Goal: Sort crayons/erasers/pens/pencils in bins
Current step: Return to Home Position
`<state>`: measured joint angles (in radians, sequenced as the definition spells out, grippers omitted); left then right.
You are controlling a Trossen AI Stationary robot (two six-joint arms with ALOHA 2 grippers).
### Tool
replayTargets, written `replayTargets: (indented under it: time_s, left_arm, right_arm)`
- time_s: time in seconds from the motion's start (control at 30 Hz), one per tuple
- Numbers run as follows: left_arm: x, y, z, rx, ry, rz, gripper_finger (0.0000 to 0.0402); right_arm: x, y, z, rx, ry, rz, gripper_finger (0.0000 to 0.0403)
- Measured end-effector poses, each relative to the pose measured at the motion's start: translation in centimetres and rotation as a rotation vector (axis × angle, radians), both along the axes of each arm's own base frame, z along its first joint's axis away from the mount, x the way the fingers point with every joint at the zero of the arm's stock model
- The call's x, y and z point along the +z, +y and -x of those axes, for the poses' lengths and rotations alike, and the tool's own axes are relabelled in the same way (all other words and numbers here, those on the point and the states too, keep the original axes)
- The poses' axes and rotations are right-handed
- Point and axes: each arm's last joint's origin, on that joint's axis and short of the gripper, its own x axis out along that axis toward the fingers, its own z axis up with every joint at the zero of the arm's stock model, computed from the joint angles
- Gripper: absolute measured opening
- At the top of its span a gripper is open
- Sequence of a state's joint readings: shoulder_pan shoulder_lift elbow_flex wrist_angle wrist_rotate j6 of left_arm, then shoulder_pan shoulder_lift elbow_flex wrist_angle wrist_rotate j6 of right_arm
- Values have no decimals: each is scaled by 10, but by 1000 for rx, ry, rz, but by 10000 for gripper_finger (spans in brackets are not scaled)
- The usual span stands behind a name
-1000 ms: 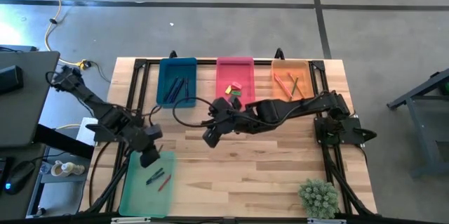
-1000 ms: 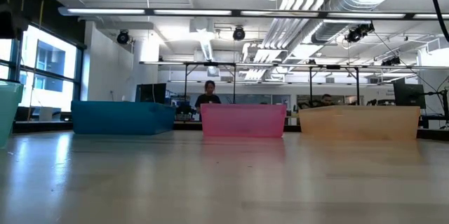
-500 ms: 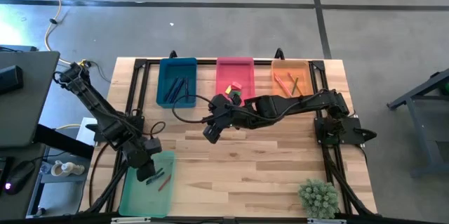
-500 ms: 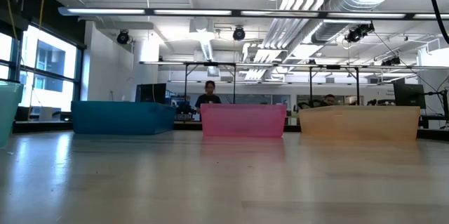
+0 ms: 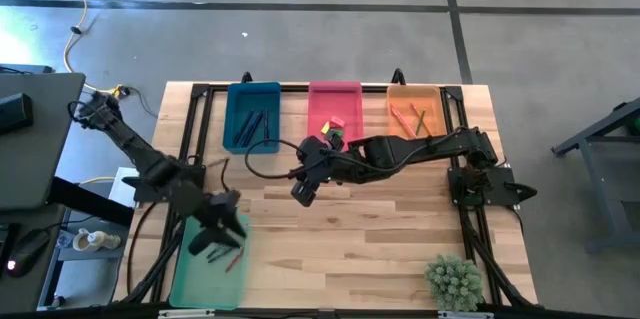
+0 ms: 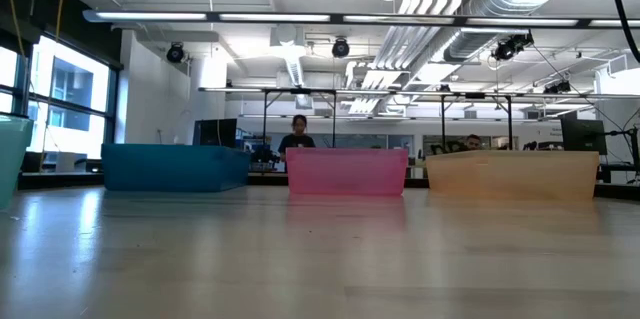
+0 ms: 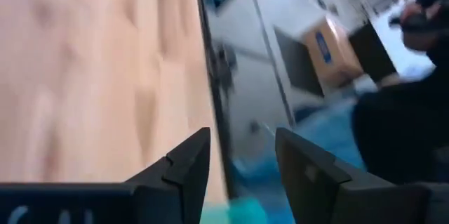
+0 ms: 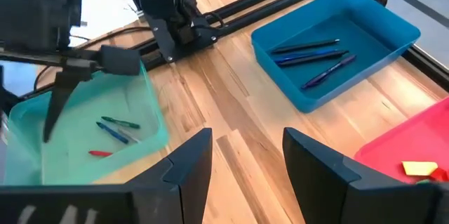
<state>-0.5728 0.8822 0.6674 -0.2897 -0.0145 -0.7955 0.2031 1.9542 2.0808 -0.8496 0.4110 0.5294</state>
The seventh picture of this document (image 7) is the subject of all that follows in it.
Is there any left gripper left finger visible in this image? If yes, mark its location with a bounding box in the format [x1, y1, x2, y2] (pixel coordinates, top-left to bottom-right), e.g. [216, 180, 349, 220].
[0, 127, 212, 224]

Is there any cardboard box blue label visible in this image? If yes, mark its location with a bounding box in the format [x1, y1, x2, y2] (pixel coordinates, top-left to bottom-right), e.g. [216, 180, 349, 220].
[302, 15, 365, 88]

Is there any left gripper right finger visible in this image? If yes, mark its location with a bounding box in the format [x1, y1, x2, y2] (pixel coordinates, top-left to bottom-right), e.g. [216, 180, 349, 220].
[274, 127, 449, 224]

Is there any person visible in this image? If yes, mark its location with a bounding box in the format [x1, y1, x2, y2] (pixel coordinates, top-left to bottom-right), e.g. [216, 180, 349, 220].
[351, 0, 449, 185]

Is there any blue floor mat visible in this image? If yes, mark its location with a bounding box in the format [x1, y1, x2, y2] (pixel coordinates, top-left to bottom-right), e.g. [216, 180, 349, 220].
[229, 99, 368, 224]

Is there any black equipment case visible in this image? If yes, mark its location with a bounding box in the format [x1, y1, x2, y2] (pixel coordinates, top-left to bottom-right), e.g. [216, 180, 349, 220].
[348, 22, 400, 85]

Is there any black flat panel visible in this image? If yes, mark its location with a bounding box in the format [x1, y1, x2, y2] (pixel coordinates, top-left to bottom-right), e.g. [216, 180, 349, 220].
[272, 26, 326, 98]

